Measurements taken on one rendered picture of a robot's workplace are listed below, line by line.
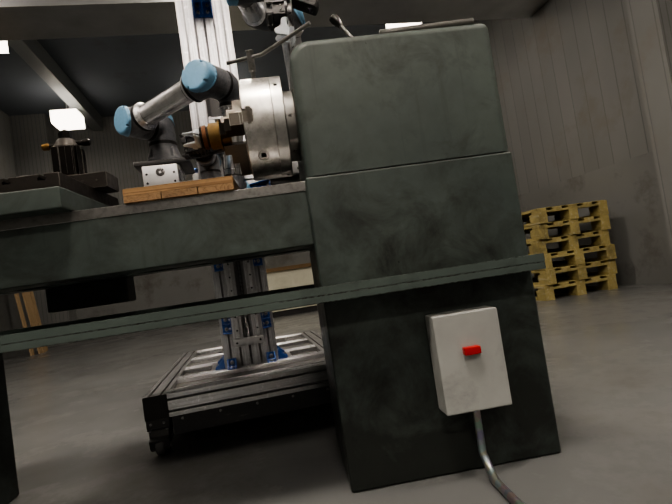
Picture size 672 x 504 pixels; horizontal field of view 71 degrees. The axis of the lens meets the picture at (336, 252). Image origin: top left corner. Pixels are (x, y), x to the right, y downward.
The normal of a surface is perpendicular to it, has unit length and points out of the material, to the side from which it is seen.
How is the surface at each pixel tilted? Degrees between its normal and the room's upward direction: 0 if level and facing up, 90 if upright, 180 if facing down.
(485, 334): 90
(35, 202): 90
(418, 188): 90
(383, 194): 90
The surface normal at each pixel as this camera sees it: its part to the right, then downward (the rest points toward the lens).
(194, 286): 0.19, -0.07
